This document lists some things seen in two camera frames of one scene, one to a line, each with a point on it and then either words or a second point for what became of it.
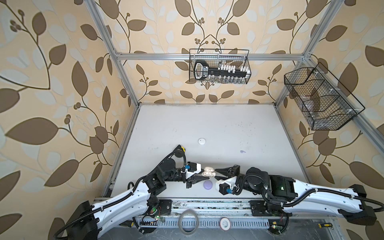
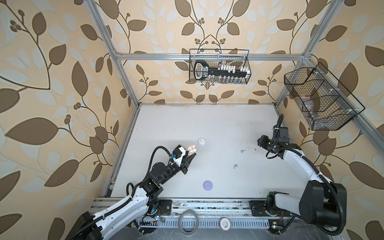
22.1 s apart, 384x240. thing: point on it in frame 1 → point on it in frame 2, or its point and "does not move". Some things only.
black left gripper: x=198 y=179 → x=185 y=164
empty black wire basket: x=322 y=102 does not move
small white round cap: x=202 y=141 does not move
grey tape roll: x=180 y=222 does not move
